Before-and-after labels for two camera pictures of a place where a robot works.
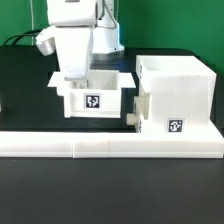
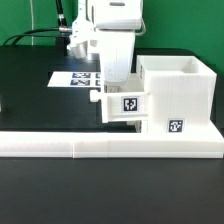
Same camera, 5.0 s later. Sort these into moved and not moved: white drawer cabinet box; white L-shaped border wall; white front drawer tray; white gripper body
Moved: white gripper body; white front drawer tray
Not moved: white drawer cabinet box; white L-shaped border wall
